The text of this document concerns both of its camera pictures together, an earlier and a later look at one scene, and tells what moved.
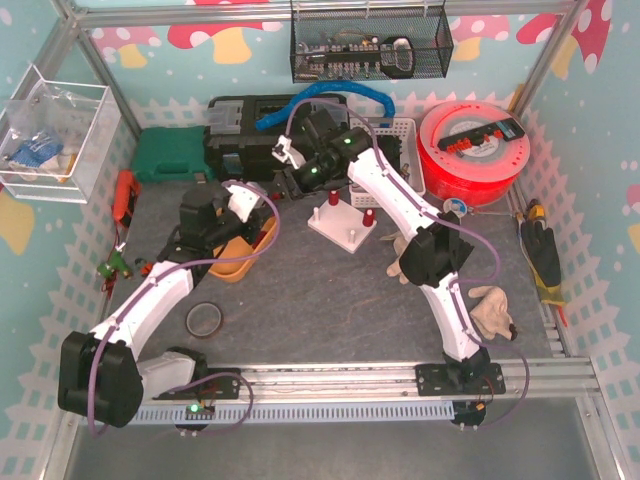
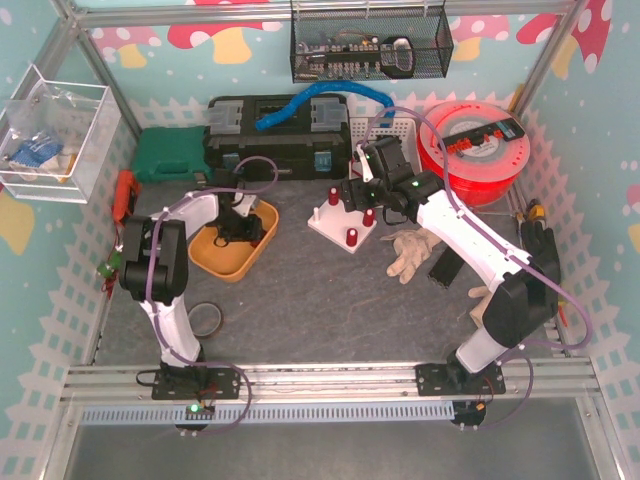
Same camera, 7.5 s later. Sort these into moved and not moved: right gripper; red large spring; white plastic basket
Moved: right gripper
Not moved: white plastic basket; red large spring
